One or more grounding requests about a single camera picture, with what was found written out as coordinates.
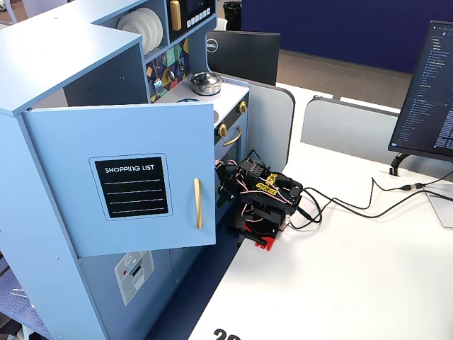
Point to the white plate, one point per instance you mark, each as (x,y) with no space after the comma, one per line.
(128,26)
(144,32)
(160,28)
(153,30)

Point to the silver toy ladle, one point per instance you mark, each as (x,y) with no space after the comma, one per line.
(171,72)

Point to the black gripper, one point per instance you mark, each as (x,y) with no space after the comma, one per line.
(224,186)

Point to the blue shopping list cabinet door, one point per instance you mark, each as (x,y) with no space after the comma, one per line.
(141,134)

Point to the gold stove knob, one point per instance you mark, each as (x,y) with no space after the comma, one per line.
(242,106)
(222,129)

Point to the blue partition wall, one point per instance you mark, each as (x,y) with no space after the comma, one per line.
(336,28)

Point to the black Dell monitor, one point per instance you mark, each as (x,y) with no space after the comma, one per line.
(247,53)

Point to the silver toy spatula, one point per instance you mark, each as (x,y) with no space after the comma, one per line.
(158,84)

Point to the red table clamp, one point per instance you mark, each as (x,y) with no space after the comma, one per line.
(264,243)

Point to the gray desk divider panel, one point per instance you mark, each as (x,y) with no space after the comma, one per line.
(348,127)
(270,120)

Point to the black waste bin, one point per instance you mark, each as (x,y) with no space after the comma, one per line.
(232,15)

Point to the silver pot with lid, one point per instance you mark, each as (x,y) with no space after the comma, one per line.
(204,83)

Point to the black monitor with lit screen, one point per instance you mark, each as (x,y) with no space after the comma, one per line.
(428,95)

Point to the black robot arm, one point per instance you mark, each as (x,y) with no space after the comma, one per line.
(269,198)

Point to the blue toy kitchen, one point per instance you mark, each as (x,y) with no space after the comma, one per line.
(53,71)

